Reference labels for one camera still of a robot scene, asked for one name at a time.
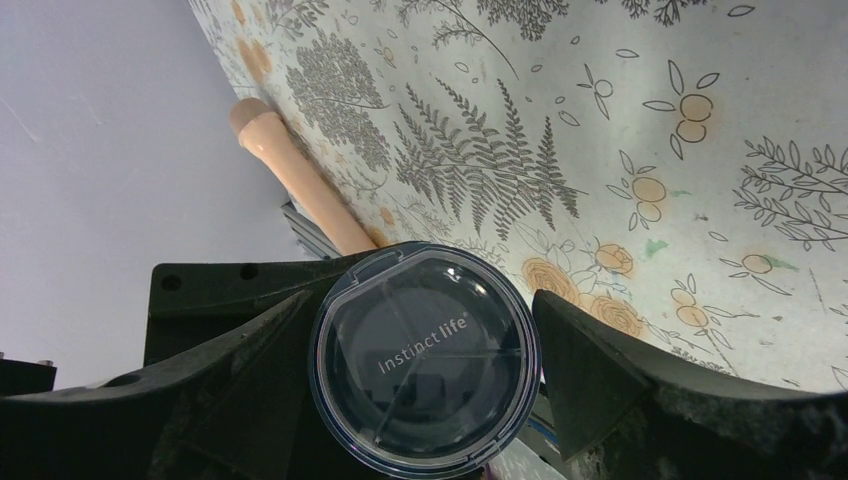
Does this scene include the floral patterned table mat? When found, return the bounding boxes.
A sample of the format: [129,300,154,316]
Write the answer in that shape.
[190,1,847,392]

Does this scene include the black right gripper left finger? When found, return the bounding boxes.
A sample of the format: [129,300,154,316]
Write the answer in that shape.
[0,290,333,480]

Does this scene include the aluminium rail frame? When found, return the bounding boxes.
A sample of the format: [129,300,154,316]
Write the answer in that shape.
[281,201,341,260]

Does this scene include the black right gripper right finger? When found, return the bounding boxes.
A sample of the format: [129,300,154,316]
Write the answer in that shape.
[532,290,847,479]

